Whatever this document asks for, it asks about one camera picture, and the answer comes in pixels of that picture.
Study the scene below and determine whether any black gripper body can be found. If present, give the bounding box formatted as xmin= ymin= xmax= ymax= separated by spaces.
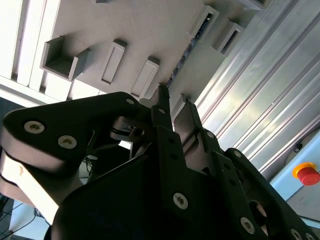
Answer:
xmin=51 ymin=149 xmax=251 ymax=240

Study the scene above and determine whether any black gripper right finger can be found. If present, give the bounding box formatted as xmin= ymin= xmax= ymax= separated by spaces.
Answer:
xmin=185 ymin=101 xmax=320 ymax=240

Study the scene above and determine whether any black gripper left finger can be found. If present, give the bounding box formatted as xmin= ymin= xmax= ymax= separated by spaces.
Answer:
xmin=1 ymin=84 xmax=199 ymax=221

